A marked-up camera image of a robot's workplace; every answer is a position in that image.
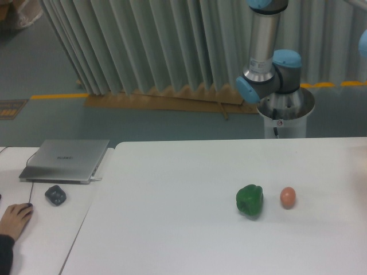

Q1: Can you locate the person's bare hand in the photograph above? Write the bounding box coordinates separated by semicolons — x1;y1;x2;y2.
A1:
1;203;28;241

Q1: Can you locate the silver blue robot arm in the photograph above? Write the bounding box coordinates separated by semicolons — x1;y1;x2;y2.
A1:
236;1;366;103

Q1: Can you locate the dark sleeved forearm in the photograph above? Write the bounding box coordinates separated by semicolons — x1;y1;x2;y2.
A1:
0;234;15;275

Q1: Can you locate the silver laptop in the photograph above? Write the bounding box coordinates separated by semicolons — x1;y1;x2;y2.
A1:
19;139;110;184

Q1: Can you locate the white usb plug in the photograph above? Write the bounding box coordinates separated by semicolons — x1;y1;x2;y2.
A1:
90;177;102;182

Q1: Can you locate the grey pleated curtain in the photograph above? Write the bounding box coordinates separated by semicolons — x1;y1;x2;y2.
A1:
40;1;366;95

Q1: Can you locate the green bell pepper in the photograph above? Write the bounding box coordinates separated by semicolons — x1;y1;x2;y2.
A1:
236;184;264;217

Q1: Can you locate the brown cardboard sheet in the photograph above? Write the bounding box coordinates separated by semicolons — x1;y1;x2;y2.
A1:
84;84;258;120

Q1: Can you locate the brown egg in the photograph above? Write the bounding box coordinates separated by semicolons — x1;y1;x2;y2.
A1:
280;187;296;209

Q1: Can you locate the black mouse cable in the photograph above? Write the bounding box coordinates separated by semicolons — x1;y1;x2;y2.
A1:
0;146;44;206

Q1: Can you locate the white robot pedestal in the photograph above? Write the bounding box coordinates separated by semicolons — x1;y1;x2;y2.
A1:
256;88;315;139

